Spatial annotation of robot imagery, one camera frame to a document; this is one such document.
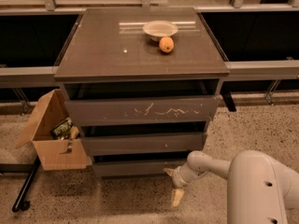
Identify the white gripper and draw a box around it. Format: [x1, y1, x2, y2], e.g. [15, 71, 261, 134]
[164, 162, 209, 207]

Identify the grey bottom drawer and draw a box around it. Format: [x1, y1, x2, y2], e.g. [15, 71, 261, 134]
[93, 159, 185, 178]

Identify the grey drawer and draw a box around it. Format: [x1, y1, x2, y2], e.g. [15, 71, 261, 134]
[65, 95, 220, 127]
[81, 133, 207, 156]
[93, 159, 185, 178]

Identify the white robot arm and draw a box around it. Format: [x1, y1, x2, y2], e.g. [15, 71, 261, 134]
[164, 150, 299, 224]

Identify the grey middle drawer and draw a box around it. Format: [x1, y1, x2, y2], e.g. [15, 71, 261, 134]
[81, 133, 207, 156]

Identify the grey drawer cabinet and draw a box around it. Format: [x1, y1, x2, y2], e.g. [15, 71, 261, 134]
[54, 7, 229, 167]

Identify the grey top drawer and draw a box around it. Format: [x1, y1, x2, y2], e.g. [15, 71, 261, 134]
[65, 95, 220, 127]

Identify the open cardboard box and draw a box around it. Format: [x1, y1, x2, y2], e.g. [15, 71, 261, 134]
[16, 89, 91, 171]

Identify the green snack bag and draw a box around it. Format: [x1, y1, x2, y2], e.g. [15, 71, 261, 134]
[50, 118, 73, 140]

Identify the orange fruit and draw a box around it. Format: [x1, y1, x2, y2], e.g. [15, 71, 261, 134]
[159, 36, 174, 53]

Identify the white bowl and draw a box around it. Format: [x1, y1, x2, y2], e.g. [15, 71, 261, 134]
[143, 21, 178, 42]

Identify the black metal floor stand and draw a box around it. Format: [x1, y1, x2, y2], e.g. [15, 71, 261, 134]
[0, 157, 41, 213]

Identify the grey metal railing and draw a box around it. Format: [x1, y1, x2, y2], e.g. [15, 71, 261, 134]
[0, 60, 299, 89]

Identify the black bracket behind cabinet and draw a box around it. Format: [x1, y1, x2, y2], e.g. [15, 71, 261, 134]
[221, 91, 236, 112]

